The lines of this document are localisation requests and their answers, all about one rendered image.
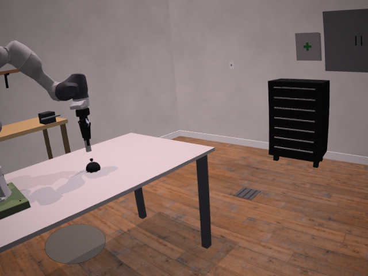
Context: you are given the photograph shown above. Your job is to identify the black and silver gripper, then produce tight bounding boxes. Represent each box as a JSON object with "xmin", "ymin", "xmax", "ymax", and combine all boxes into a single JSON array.
[{"xmin": 76, "ymin": 108, "xmax": 91, "ymax": 152}]

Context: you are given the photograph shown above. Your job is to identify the black dome-shaped bell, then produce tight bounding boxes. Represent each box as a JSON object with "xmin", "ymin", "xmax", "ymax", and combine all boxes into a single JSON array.
[{"xmin": 86, "ymin": 158, "xmax": 101, "ymax": 173}]

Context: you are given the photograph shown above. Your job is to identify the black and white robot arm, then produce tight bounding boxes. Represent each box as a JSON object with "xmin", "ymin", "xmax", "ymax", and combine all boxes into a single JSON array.
[{"xmin": 0, "ymin": 41, "xmax": 90, "ymax": 202}]

